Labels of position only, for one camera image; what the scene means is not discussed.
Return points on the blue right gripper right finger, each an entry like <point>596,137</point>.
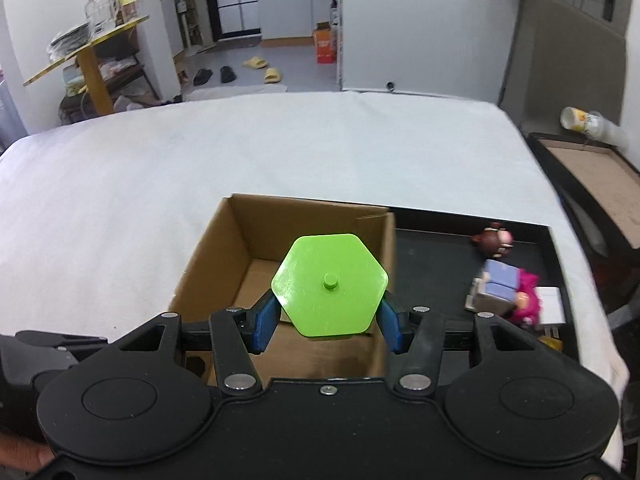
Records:
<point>418,329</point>

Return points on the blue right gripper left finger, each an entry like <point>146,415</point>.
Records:
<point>238,329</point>

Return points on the green hexagonal plastic block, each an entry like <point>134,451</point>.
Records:
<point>329,285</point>

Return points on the purple block toy figurine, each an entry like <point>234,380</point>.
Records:
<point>494,289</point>

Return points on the magenta dinosaur toy figurine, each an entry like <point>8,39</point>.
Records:
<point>526,307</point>

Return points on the person's left hand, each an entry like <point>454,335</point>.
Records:
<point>23,454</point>

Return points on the black plastic tray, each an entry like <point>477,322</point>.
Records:
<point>435,262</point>

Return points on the brown haired doll figurine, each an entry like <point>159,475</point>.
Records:
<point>494,242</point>

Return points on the white small box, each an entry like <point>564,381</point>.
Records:
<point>551,310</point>

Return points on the white tablecloth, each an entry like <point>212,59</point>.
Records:
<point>100,219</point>

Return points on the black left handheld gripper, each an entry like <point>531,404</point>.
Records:
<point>29,361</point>

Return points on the black framed cork board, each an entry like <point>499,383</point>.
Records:
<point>599,179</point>

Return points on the yellow slipper right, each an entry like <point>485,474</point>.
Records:
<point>272,76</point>

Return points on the yellow slipper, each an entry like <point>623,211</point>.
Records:
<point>255,63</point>
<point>272,76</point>

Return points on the black slipper right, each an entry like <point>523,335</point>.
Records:
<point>227,74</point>

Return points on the black slipper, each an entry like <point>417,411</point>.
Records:
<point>227,74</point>
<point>202,76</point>

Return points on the black slipper left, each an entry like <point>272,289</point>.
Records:
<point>202,76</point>

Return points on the yellow slipper left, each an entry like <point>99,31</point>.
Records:
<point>255,63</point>

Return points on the stack of paper cups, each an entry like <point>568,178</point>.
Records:
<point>594,126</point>

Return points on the orange cardboard box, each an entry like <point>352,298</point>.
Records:
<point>323,43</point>

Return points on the yellow wooden side table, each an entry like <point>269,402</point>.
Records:
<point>88,63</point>

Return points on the stack of plates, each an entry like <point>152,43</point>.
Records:
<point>65,43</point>

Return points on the clear glass jar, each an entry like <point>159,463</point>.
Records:
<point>100,16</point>

